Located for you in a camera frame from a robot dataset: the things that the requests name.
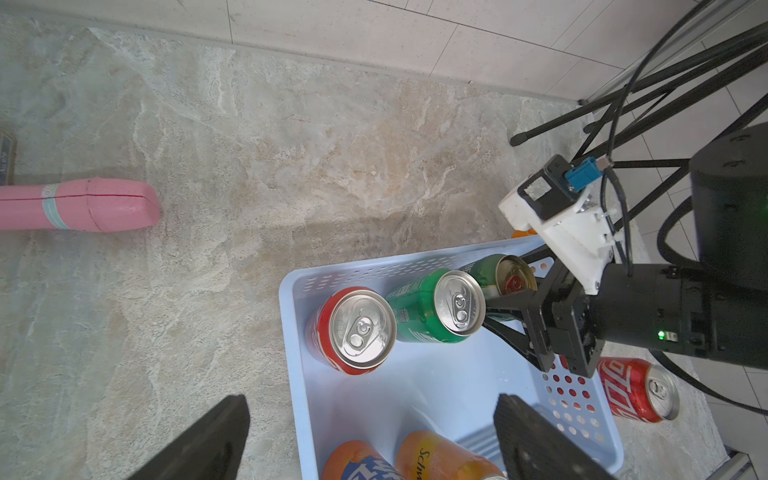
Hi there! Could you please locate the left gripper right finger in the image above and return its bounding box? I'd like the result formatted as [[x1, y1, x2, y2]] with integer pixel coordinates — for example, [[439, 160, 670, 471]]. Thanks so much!
[[493, 394, 612, 480]]

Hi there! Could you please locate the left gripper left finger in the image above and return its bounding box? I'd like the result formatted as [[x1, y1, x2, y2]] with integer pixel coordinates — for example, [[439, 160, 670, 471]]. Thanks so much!
[[130, 394, 250, 480]]

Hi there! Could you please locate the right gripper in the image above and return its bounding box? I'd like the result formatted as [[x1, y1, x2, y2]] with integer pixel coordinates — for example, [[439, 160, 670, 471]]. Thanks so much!
[[483, 257, 604, 378]]

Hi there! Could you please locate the dark green gold-top can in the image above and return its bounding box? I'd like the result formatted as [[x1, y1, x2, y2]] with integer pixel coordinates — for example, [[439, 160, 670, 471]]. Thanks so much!
[[460, 254, 538, 301]]

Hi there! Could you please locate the green sprite can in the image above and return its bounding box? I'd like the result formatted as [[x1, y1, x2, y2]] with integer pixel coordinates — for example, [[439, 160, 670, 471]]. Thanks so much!
[[385, 269, 486, 343]]

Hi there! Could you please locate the orange fanta can back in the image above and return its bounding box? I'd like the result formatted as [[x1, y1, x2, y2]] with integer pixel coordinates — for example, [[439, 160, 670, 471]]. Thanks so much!
[[511, 229, 537, 238]]

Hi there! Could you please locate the orange fanta can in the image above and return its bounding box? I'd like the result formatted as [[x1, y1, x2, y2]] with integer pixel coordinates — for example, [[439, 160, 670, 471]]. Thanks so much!
[[511, 229, 537, 238], [321, 440, 404, 480]]

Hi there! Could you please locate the red cola can front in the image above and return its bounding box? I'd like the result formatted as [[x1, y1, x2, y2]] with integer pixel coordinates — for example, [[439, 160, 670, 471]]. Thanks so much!
[[598, 357, 681, 423]]

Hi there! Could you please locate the red cola can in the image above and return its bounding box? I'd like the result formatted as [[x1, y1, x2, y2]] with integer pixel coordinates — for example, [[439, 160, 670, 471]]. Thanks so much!
[[305, 286, 397, 375], [598, 357, 681, 423]]

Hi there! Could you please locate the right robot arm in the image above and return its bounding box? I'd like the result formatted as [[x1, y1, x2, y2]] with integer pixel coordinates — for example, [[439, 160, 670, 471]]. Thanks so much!
[[484, 124, 767, 376]]

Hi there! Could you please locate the light blue plastic basket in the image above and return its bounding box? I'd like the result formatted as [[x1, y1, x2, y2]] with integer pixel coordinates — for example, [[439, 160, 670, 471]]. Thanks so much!
[[279, 236, 624, 479]]

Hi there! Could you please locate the yellow orange schweppes can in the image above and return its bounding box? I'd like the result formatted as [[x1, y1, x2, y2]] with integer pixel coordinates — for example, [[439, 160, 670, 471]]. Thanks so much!
[[395, 430, 506, 480]]

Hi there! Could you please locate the orange fanta can front left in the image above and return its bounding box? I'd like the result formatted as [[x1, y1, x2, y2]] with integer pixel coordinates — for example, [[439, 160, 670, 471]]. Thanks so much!
[[321, 440, 404, 480]]

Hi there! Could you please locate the red cola can back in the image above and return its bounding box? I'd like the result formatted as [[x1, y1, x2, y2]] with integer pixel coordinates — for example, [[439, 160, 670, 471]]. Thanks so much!
[[305, 286, 397, 375]]

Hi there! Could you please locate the pink cylindrical tube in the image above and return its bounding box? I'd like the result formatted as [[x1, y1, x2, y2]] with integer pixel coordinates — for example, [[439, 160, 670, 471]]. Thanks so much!
[[1, 178, 161, 233]]

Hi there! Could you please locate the black perforated music stand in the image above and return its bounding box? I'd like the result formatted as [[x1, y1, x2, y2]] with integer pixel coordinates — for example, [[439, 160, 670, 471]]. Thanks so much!
[[509, 0, 768, 229]]

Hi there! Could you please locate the small printed card packet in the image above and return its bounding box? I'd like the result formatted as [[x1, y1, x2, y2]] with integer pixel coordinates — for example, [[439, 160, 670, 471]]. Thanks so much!
[[0, 131, 17, 186]]

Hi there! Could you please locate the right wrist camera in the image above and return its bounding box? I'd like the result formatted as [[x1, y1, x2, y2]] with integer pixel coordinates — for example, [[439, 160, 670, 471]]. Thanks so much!
[[499, 155, 617, 295]]

